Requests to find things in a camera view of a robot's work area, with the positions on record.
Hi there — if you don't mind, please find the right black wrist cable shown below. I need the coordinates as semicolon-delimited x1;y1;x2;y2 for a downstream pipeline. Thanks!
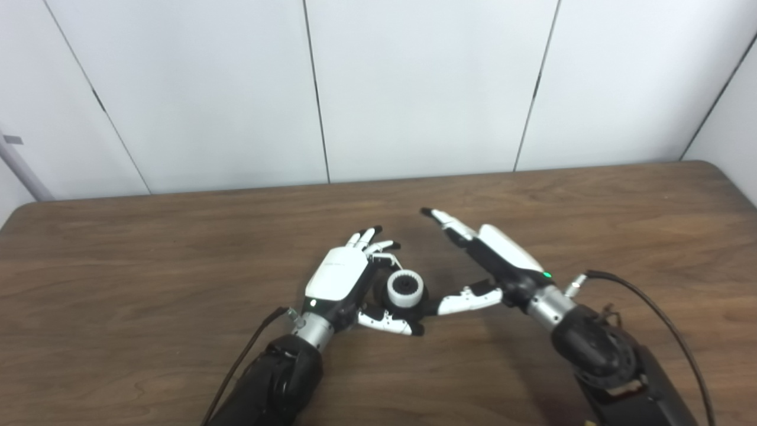
565;270;716;426

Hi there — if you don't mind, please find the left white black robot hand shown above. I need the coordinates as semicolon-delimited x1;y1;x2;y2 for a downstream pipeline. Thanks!
302;225;425;337

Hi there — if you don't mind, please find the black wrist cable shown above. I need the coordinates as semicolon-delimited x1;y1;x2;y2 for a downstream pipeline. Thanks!
565;270;716;426
200;306;305;426

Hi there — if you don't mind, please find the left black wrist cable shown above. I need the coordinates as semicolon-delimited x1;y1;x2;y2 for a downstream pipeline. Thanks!
200;306;305;426

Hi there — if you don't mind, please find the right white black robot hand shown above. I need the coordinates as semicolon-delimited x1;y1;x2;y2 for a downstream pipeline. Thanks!
420;207;557;316

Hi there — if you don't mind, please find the white ring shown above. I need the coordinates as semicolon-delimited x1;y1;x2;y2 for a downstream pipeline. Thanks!
387;269;425;307

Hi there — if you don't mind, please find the round black part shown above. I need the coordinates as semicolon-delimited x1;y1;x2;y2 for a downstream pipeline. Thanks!
373;272;430;323

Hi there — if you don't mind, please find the gray wall corner post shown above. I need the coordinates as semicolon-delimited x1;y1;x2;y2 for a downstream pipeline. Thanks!
0;127;55;202

